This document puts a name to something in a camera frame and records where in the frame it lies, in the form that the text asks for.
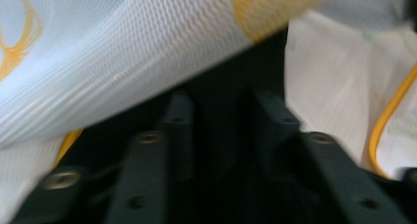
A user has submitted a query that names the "orange drawstring cord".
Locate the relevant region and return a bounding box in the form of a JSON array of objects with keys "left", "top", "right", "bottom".
[{"left": 52, "top": 62, "right": 417, "bottom": 181}]

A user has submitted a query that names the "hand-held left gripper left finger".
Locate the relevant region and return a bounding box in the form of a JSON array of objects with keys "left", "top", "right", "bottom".
[{"left": 158, "top": 89, "right": 198, "bottom": 186}]

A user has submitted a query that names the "white leaf-print mesh laundry bag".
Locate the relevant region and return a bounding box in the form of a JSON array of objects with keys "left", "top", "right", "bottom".
[{"left": 0, "top": 0, "right": 417, "bottom": 224}]

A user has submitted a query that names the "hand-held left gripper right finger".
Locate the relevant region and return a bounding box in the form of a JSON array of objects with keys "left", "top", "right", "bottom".
[{"left": 253, "top": 89, "right": 301, "bottom": 183}]

